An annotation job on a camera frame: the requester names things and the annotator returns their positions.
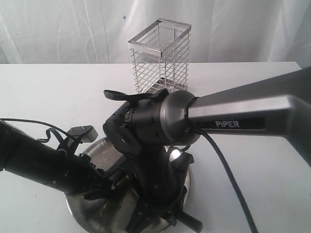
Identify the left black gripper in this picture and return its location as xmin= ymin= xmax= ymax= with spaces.
xmin=66 ymin=169 xmax=131 ymax=201

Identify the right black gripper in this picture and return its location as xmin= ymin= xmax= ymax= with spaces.
xmin=126 ymin=145 xmax=194 ymax=218

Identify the black handled knife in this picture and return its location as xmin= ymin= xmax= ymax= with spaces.
xmin=174 ymin=209 xmax=203 ymax=233

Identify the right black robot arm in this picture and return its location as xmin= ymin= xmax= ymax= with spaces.
xmin=103 ymin=68 xmax=311 ymax=218

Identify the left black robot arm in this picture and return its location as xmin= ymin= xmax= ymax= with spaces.
xmin=0 ymin=120 xmax=130 ymax=200

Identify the round steel plate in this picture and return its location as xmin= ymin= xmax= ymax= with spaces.
xmin=65 ymin=137 xmax=195 ymax=233

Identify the white backdrop curtain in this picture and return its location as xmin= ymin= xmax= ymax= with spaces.
xmin=0 ymin=0 xmax=311 ymax=68

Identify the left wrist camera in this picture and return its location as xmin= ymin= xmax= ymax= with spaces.
xmin=68 ymin=125 xmax=98 ymax=143

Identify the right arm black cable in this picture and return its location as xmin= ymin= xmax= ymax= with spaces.
xmin=103 ymin=88 xmax=258 ymax=233

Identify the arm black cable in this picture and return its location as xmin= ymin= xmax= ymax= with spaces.
xmin=0 ymin=117 xmax=83 ymax=158
xmin=103 ymin=88 xmax=258 ymax=233

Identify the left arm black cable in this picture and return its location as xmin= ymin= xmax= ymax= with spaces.
xmin=0 ymin=117 xmax=83 ymax=158

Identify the wire mesh utensil holder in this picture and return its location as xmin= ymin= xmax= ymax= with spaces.
xmin=128 ymin=18 xmax=191 ymax=94

